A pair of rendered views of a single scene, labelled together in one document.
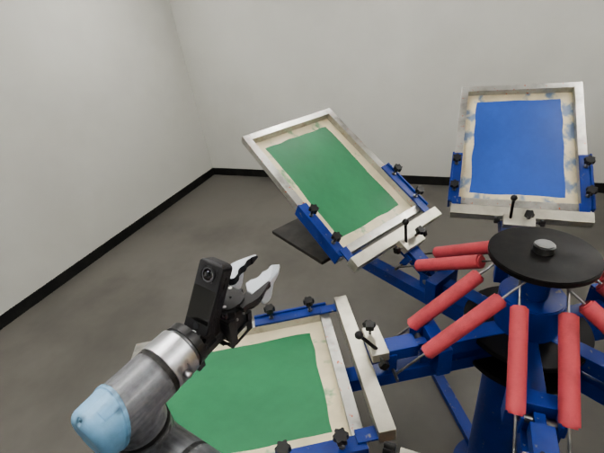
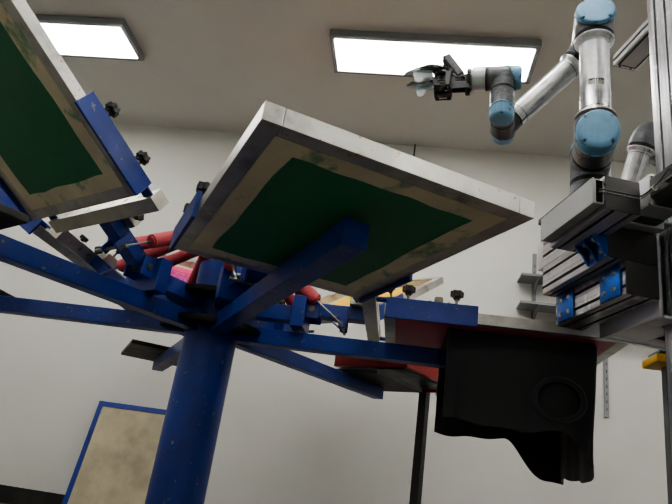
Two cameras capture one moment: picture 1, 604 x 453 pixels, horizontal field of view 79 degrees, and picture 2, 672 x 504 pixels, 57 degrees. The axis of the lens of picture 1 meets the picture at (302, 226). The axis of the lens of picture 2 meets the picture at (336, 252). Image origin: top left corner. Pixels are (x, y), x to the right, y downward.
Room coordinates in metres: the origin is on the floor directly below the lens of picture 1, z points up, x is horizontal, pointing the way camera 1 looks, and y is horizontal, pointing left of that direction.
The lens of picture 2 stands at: (1.21, 1.63, 0.39)
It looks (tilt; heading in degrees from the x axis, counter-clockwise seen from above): 21 degrees up; 252
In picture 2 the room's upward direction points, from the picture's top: 9 degrees clockwise
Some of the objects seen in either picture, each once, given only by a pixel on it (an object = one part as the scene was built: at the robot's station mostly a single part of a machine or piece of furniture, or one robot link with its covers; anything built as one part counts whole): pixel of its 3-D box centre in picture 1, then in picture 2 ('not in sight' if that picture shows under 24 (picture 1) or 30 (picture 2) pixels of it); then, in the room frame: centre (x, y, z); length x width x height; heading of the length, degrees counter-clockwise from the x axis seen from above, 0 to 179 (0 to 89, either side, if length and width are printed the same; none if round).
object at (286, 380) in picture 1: (270, 365); (307, 217); (0.84, 0.17, 1.05); 1.08 x 0.61 x 0.23; 94
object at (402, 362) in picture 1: (356, 377); (263, 295); (0.86, -0.12, 0.90); 1.24 x 0.06 x 0.06; 94
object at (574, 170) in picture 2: not in sight; (590, 162); (0.02, 0.31, 1.42); 0.13 x 0.12 x 0.14; 54
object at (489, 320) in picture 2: not in sight; (492, 342); (-0.05, -0.28, 0.97); 0.79 x 0.58 x 0.04; 154
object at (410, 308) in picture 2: not in sight; (431, 313); (0.29, -0.13, 0.97); 0.30 x 0.05 x 0.07; 154
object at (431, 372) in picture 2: not in sight; (398, 371); (-0.27, -1.54, 1.06); 0.61 x 0.46 x 0.12; 34
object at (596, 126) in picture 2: not in sight; (594, 79); (0.10, 0.41, 1.63); 0.15 x 0.12 x 0.55; 54
